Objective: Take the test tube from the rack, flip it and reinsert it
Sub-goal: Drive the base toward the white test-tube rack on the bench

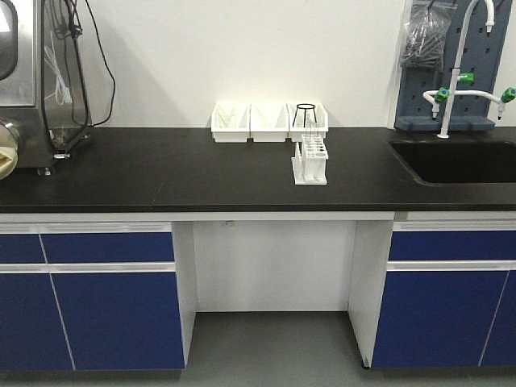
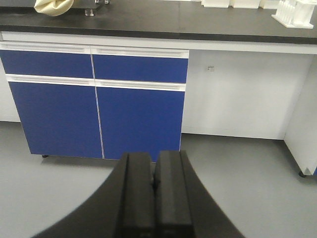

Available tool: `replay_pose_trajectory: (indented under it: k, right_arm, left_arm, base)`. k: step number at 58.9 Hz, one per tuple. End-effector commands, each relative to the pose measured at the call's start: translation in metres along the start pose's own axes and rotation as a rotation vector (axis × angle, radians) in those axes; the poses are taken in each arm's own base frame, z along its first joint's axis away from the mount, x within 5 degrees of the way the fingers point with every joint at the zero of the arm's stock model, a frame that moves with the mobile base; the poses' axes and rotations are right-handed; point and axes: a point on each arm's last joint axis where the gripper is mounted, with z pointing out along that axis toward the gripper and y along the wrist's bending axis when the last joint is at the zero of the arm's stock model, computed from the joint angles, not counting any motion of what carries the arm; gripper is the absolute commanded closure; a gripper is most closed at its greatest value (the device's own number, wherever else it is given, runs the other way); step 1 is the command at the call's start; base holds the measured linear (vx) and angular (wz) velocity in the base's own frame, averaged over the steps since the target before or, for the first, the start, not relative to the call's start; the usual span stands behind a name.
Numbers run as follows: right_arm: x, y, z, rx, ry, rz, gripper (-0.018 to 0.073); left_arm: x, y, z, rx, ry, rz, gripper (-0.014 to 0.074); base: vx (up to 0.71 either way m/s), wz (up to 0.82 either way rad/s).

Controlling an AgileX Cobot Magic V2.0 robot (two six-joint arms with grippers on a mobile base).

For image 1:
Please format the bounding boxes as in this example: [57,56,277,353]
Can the white test tube rack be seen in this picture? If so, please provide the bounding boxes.
[291,135,328,185]

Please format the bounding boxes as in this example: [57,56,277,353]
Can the blue pegboard drying rack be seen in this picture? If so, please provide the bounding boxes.
[394,1,515,132]

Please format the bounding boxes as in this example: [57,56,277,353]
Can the middle white storage bin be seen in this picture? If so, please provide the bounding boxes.
[250,102,289,142]

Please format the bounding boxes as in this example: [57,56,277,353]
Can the white storage bin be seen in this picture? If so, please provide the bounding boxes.
[286,102,328,142]
[250,102,289,142]
[210,101,250,143]

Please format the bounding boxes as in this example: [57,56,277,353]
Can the left white storage bin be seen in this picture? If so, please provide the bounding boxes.
[210,101,250,143]

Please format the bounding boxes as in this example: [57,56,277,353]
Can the right white storage bin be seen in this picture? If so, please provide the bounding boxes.
[286,102,328,142]

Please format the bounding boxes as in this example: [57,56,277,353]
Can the black lab sink basin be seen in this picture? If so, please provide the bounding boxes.
[390,140,515,184]

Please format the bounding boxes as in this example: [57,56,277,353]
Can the white gooseneck lab faucet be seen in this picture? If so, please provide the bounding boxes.
[422,0,516,139]

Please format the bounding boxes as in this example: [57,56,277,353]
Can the blue left cabinet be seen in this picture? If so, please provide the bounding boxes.
[1,223,195,371]

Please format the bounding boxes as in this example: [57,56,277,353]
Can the blue cabinet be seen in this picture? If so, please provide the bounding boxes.
[371,222,515,368]
[1,223,195,371]

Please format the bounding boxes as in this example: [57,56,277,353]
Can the blue right cabinet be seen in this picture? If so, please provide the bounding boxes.
[371,222,515,368]

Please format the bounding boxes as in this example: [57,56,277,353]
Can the clear bag of pegs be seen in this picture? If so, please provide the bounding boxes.
[399,1,457,71]

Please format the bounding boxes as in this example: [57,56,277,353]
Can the stainless steel lab machine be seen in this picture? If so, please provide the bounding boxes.
[1,0,92,178]

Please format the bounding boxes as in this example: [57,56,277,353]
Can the black wire tripod stand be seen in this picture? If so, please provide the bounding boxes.
[292,102,318,128]

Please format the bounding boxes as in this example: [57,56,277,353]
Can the black power cable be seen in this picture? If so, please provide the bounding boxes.
[84,0,117,128]

